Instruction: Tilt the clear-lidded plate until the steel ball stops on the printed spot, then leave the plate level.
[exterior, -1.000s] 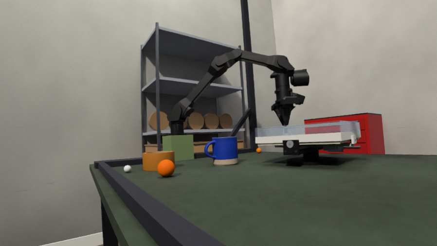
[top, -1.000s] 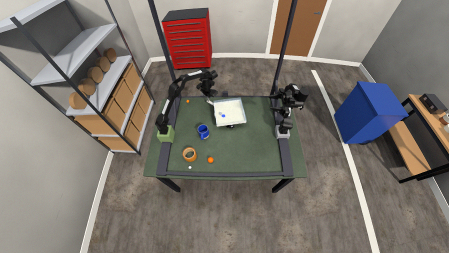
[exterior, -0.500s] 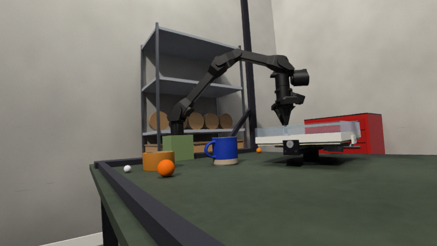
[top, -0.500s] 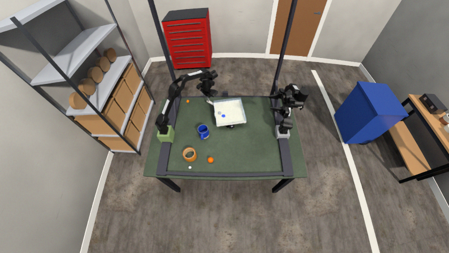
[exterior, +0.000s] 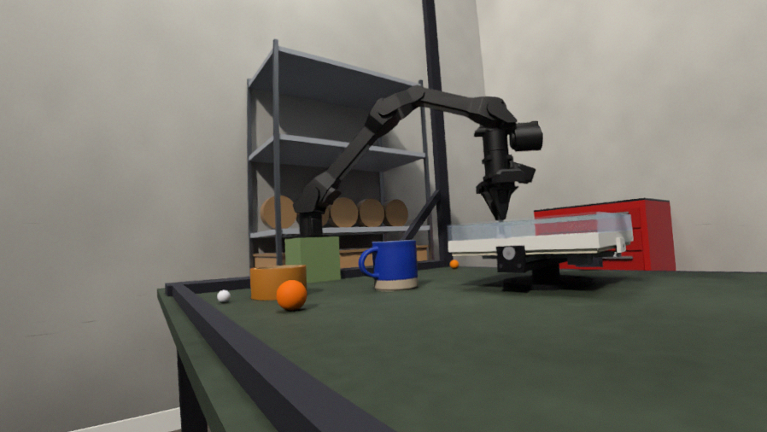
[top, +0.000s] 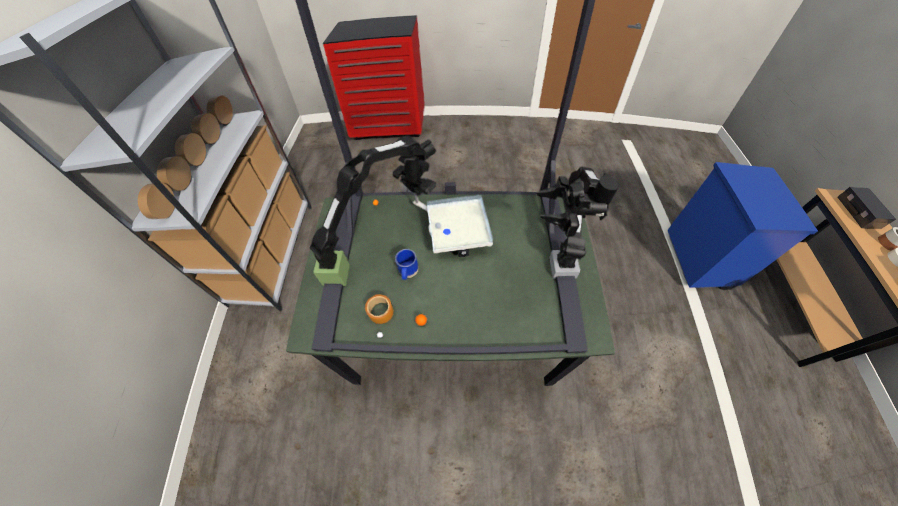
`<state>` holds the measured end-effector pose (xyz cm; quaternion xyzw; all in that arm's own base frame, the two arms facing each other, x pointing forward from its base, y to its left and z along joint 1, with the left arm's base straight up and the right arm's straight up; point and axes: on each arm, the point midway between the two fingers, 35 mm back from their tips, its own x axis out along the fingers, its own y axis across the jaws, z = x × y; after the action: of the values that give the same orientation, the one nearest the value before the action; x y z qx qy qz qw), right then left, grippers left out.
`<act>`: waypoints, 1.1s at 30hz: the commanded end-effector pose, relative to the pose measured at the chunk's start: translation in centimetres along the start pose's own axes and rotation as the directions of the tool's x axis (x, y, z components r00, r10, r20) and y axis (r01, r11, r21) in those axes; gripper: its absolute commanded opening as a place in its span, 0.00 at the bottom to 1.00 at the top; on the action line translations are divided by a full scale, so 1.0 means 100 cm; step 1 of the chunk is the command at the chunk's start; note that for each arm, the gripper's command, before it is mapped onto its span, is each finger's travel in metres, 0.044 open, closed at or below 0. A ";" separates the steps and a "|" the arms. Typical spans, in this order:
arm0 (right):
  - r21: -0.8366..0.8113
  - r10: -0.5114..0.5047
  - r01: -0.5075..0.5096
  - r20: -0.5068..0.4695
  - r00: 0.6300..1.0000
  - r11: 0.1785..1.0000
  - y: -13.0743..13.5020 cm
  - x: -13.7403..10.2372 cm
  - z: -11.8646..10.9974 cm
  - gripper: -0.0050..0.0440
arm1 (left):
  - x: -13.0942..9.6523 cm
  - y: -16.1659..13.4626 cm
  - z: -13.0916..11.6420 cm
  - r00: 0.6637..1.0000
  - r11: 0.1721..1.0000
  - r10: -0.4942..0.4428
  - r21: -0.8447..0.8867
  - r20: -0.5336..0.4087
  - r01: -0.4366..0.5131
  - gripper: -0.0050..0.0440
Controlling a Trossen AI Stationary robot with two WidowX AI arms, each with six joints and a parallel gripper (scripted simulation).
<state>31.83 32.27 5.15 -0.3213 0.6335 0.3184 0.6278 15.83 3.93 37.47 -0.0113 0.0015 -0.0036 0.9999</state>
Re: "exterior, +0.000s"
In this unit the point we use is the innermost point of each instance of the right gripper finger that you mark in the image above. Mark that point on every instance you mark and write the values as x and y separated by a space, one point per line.
501 197
488 198

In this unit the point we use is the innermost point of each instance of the white ball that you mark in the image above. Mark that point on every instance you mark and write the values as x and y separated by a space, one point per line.
223 296

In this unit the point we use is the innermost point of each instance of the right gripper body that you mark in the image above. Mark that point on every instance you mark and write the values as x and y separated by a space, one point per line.
497 172

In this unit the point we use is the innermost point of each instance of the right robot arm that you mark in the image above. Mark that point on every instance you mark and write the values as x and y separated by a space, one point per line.
487 111

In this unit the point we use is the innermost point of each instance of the blue ceramic mug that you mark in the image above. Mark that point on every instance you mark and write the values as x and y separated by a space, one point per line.
394 265

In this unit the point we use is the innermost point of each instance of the orange cylinder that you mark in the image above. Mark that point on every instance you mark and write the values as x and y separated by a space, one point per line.
264 281

